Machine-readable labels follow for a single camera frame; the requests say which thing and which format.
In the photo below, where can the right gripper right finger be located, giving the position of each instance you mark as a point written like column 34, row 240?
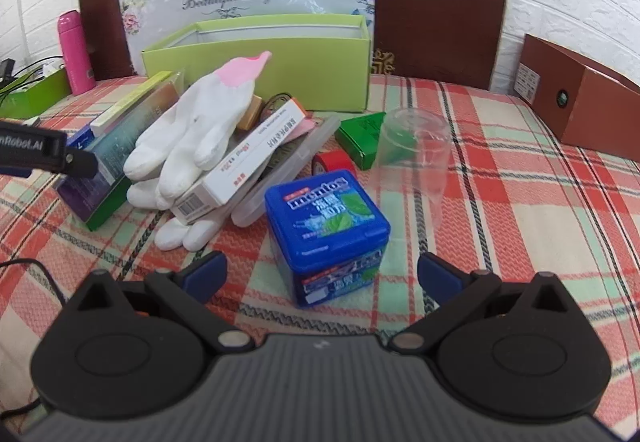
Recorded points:
column 511, row 350

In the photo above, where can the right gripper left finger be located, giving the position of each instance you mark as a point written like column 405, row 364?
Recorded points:
column 129, row 349

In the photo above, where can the yellow-green medicine box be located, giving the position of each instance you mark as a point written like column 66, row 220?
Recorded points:
column 107, row 120

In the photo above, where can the white pink work glove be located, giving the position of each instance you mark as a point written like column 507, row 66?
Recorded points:
column 193, row 135

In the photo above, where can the white orange medicine box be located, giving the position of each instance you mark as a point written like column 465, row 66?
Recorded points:
column 233, row 171

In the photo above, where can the blue mentos gum box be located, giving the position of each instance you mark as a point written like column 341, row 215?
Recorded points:
column 327, row 235

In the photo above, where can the red tape roll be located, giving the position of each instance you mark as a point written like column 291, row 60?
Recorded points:
column 325, row 162

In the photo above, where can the blue medicine box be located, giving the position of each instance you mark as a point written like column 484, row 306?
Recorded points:
column 82, row 137

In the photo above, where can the green tray on left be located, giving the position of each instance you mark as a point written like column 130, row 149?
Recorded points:
column 37, row 97

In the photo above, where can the white green medicine box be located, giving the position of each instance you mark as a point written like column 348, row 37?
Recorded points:
column 94, row 200

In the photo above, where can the pink thermos bottle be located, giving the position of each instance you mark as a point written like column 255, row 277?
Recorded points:
column 75, row 54

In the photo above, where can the plaid bed sheet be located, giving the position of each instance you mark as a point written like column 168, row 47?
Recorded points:
column 516, row 202

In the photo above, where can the clear plastic pencil case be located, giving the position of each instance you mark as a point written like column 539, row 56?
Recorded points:
column 284, row 166

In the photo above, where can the small tan box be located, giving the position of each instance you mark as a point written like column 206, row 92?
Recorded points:
column 251, row 115

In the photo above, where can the clear plastic cup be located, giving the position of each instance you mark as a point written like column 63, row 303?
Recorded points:
column 413, row 155

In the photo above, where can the brown cardboard box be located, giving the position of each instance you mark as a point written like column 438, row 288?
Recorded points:
column 583, row 102

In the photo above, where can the small green box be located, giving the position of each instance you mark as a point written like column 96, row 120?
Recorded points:
column 358, row 137

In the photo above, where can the lime green storage box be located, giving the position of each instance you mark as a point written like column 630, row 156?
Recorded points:
column 321, row 59

